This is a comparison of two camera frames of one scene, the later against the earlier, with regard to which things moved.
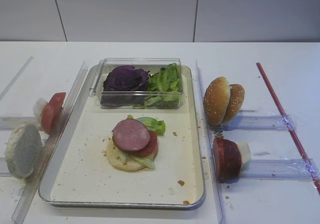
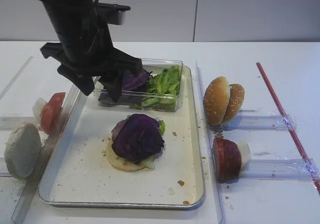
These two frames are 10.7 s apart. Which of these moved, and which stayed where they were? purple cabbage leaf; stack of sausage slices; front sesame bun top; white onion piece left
Moved: purple cabbage leaf
Stayed: front sesame bun top; stack of sausage slices; white onion piece left
